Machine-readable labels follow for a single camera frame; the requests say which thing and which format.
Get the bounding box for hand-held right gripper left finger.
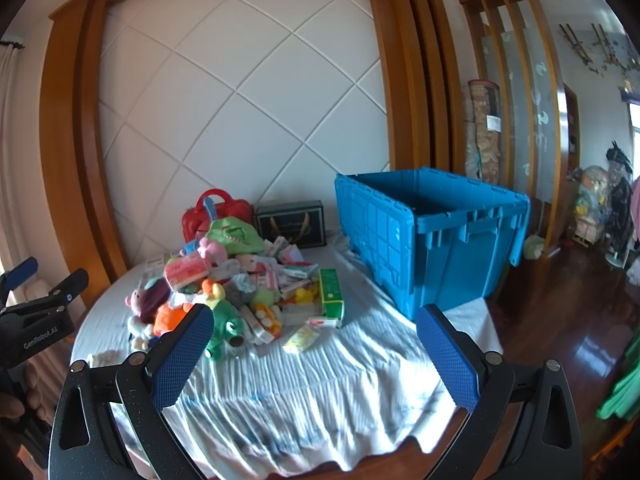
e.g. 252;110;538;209
48;304;216;480

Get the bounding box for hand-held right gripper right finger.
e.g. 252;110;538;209
416;304;583;480

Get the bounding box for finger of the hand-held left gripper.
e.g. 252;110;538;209
0;257;40;306
15;268;90;312

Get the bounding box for blue plastic crate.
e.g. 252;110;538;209
334;167;531;322

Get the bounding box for pink pig plush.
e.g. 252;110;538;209
197;237;228;263

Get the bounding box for person's left hand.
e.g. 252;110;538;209
0;362;56;423

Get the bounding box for white plush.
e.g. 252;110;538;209
126;316;153;352

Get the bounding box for green frog plush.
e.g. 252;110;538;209
202;300;247;361

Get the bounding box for purple pink plush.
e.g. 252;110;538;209
125;280;172;323

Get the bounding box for pink red plastic packet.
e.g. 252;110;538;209
164;254;213;288

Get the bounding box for beige curtain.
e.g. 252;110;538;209
0;40;31;281

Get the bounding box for yellow packet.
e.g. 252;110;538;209
283;325;319;354

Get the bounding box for white striped tablecloth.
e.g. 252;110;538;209
70;232;503;476

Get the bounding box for pile of small packets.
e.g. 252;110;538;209
230;236;321;346

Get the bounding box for green crocodile plush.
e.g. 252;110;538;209
205;216;266;256

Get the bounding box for green cardboard box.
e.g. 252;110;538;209
318;268;347;328

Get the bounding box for light green floor item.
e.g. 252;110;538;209
522;234;547;261

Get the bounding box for red hard case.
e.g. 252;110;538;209
181;189;256;246

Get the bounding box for dark gift box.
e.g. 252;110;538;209
255;200;327;250

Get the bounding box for green cloth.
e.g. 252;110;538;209
595;332;640;423

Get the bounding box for rolled carpet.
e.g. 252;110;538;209
465;79;503;183

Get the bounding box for bag of plush toys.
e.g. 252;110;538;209
570;164;608;246

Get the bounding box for clothes stand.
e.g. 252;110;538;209
602;140;640;271

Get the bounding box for wooden partition screen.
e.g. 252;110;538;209
459;0;568;256

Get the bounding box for wooden wall frame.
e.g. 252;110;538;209
39;0;466;306

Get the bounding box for wall decoration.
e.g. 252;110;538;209
557;22;640;78

